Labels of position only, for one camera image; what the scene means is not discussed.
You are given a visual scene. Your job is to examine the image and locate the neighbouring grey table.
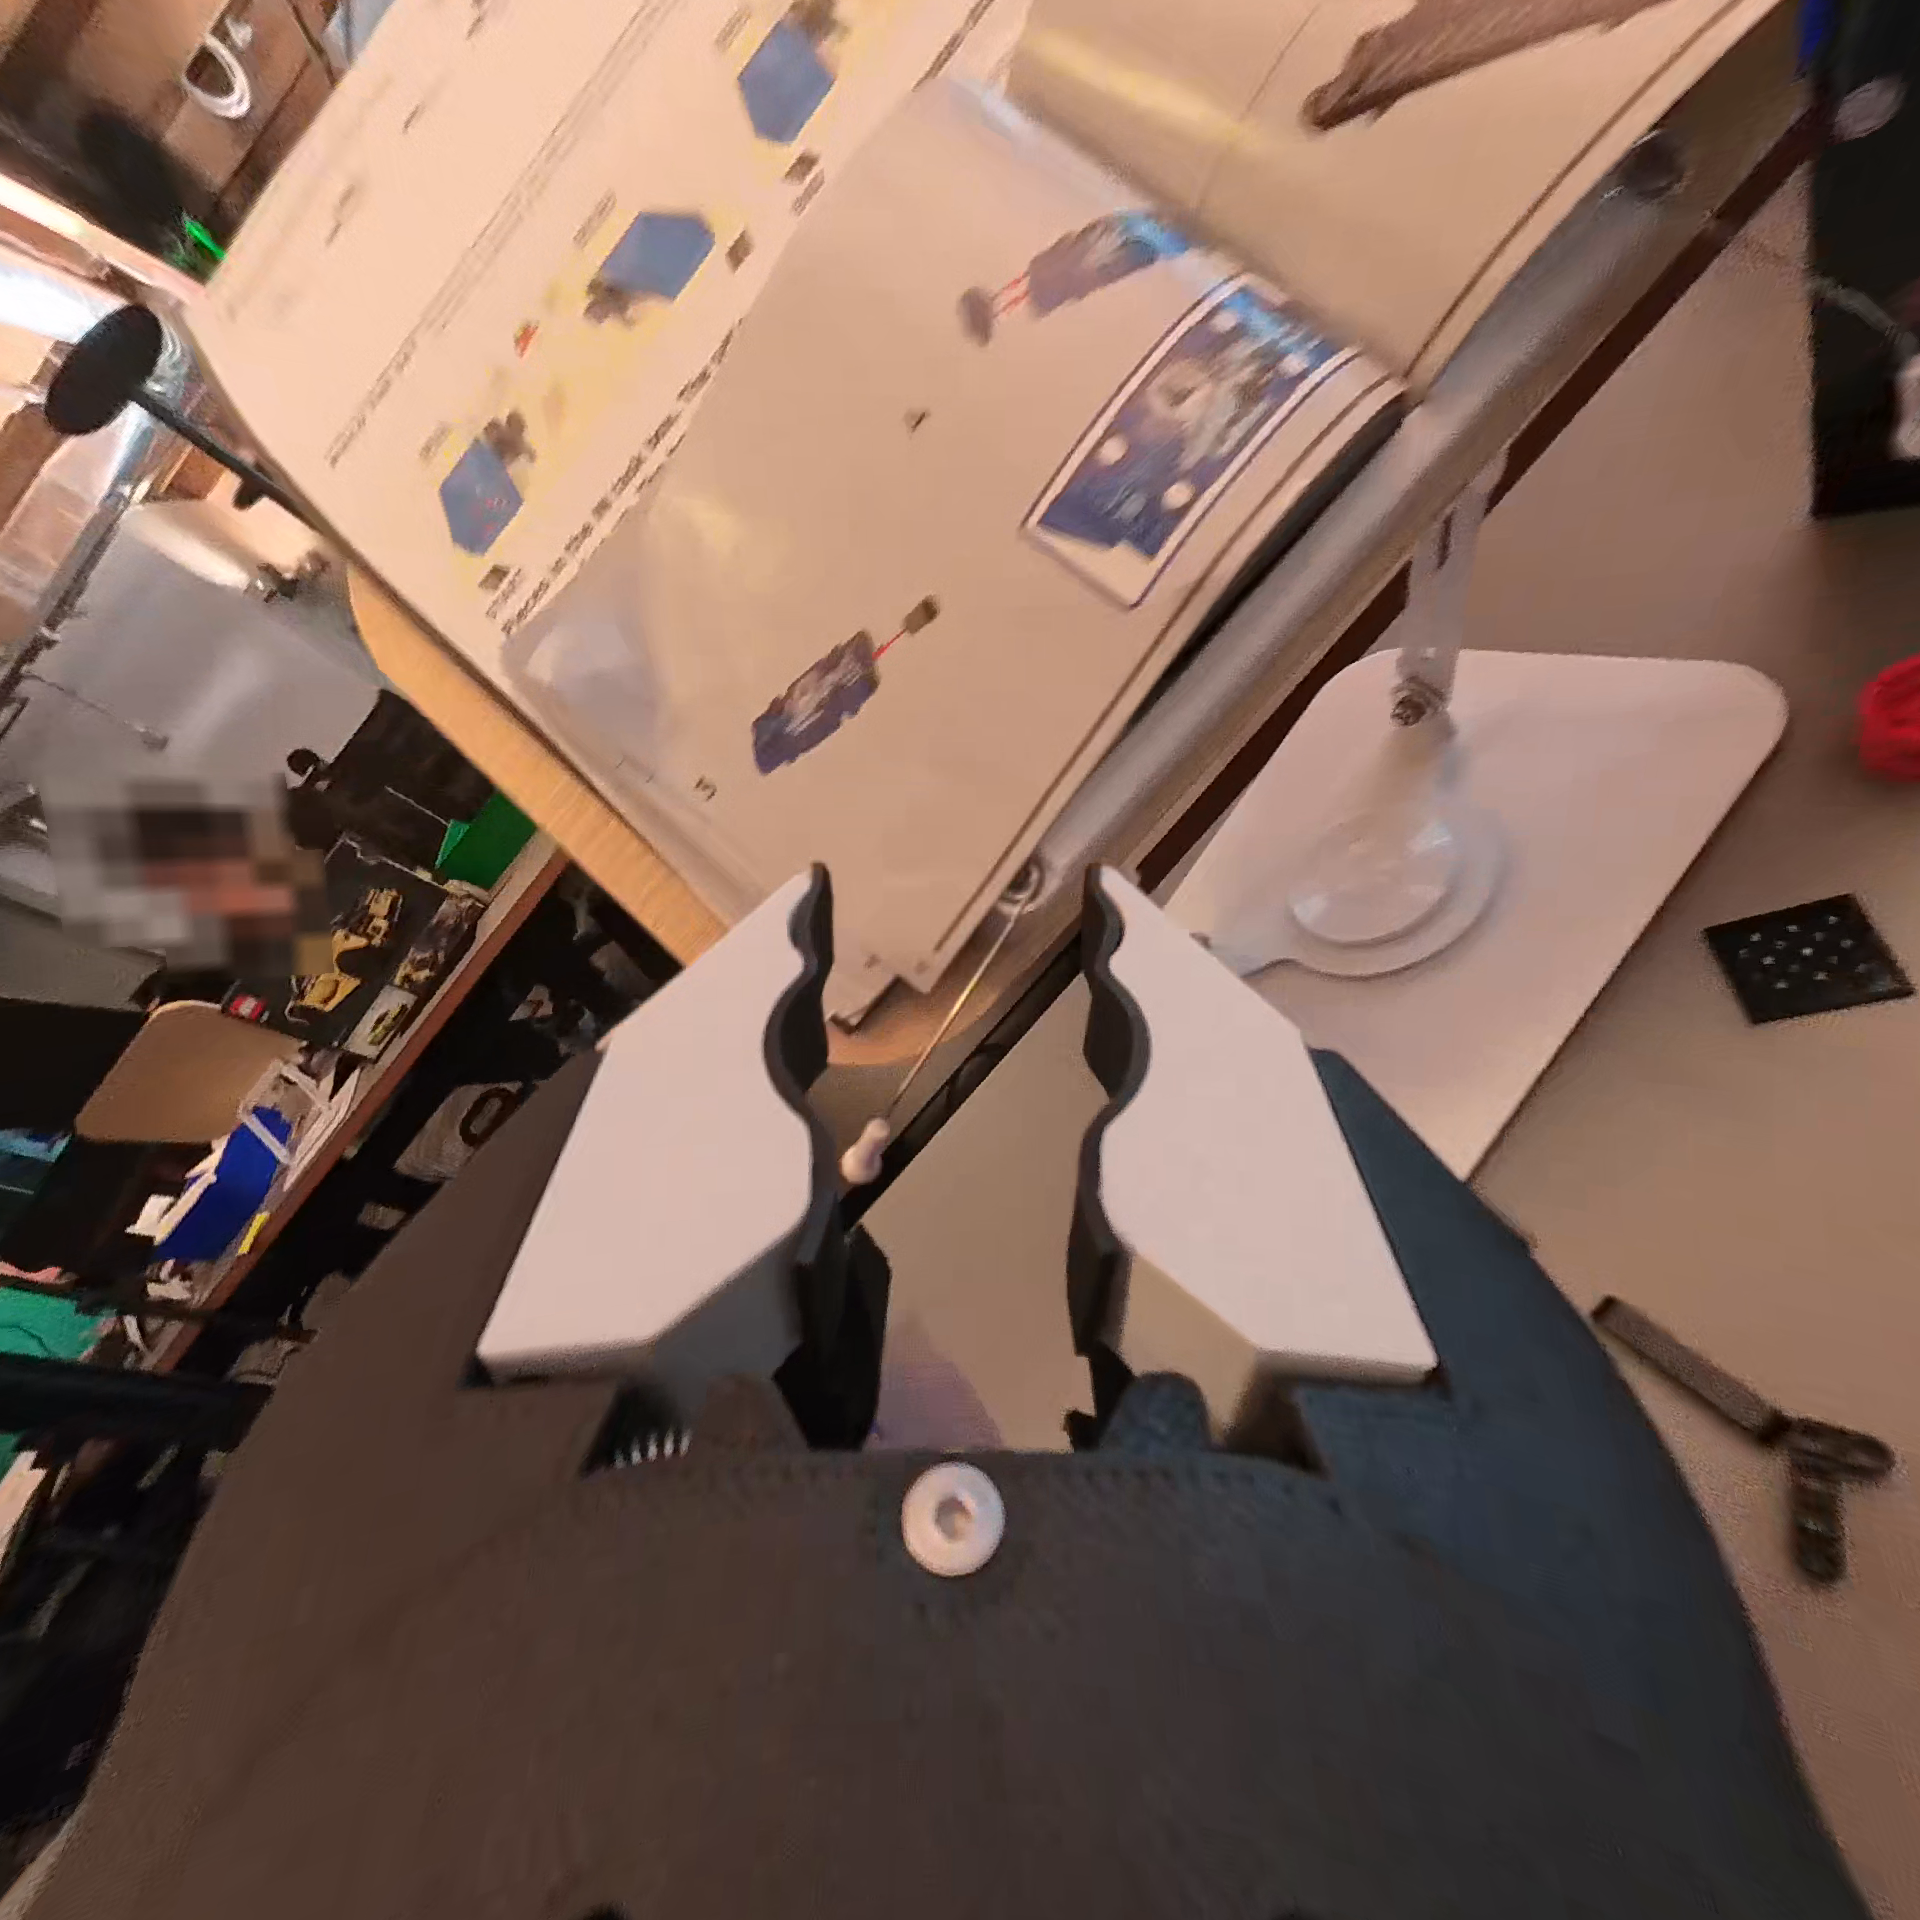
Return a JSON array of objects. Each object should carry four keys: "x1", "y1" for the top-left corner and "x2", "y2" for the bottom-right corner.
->
[{"x1": 152, "y1": 855, "x2": 565, "y2": 1368}]

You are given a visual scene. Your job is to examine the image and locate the red wheel rim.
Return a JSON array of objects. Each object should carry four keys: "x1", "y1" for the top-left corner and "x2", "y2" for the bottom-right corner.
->
[{"x1": 1857, "y1": 657, "x2": 1920, "y2": 781}]

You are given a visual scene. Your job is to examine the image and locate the short black beam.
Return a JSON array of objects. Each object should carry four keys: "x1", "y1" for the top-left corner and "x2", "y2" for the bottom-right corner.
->
[{"x1": 1594, "y1": 1296, "x2": 1787, "y2": 1442}]

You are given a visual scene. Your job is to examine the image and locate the dark toy set box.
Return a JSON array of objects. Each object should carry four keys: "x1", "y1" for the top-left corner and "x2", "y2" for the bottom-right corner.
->
[{"x1": 1809, "y1": 0, "x2": 1920, "y2": 520}]

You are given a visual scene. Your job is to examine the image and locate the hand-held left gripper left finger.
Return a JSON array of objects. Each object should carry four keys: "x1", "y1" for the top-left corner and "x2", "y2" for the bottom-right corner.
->
[{"x1": 477, "y1": 863, "x2": 894, "y2": 1449}]

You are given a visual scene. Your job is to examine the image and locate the green storage bin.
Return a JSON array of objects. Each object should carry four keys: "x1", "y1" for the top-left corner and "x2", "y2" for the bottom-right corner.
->
[{"x1": 435, "y1": 791, "x2": 540, "y2": 888}]

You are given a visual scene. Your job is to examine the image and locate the black connector piece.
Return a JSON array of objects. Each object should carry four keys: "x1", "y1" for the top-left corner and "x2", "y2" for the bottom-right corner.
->
[{"x1": 1786, "y1": 1418, "x2": 1896, "y2": 1585}]

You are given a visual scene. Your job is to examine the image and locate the instruction booklet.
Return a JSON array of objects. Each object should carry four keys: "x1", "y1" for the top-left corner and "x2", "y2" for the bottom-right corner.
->
[{"x1": 502, "y1": 0, "x2": 1787, "y2": 1039}]

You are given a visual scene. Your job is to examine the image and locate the white book stand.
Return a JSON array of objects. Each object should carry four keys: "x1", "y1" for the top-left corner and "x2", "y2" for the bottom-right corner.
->
[{"x1": 346, "y1": 90, "x2": 1790, "y2": 1187}]

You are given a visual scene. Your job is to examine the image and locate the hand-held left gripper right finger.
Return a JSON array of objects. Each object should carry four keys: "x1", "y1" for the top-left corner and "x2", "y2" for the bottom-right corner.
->
[{"x1": 1066, "y1": 863, "x2": 1441, "y2": 1449}]

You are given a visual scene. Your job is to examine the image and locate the toy box with yellow vehicle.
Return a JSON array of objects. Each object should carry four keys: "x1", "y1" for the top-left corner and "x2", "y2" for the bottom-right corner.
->
[{"x1": 293, "y1": 839, "x2": 490, "y2": 1058}]

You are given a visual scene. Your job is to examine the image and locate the grey desk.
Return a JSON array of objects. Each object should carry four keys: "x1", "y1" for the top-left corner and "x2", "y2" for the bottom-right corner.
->
[{"x1": 878, "y1": 195, "x2": 1920, "y2": 1802}]

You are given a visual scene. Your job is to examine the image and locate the black studded square plate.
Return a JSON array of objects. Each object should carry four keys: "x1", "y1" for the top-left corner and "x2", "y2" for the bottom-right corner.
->
[{"x1": 1705, "y1": 896, "x2": 1913, "y2": 1024}]

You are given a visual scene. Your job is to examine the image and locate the large printed instruction sheet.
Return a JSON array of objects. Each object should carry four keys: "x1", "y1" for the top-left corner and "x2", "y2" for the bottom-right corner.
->
[{"x1": 201, "y1": 0, "x2": 1038, "y2": 671}]

